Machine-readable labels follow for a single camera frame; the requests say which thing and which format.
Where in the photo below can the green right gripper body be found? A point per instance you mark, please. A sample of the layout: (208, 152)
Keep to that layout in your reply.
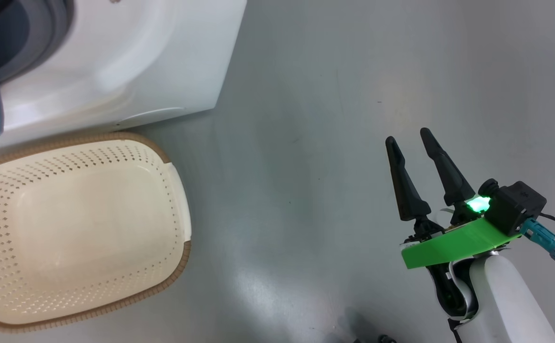
(449, 245)

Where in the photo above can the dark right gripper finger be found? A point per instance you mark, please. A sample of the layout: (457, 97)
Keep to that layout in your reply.
(408, 195)
(451, 183)

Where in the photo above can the white washing machine body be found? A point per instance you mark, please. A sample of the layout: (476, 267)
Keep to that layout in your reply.
(139, 47)

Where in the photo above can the round white filter cover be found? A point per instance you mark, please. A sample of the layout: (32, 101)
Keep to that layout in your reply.
(153, 114)

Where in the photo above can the cream perforated laundry basket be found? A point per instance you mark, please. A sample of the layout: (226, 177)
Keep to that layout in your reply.
(82, 228)

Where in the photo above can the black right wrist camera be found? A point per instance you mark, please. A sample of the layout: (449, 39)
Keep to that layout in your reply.
(516, 207)

